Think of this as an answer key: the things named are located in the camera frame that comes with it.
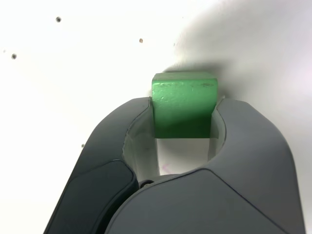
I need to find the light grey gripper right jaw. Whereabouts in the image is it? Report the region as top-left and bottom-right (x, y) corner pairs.
(104, 98), (306, 234)

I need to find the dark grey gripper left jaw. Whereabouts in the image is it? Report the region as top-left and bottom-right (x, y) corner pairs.
(43, 97), (160, 234)

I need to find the green cube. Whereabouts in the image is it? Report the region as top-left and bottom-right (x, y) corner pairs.
(151, 72), (218, 139)

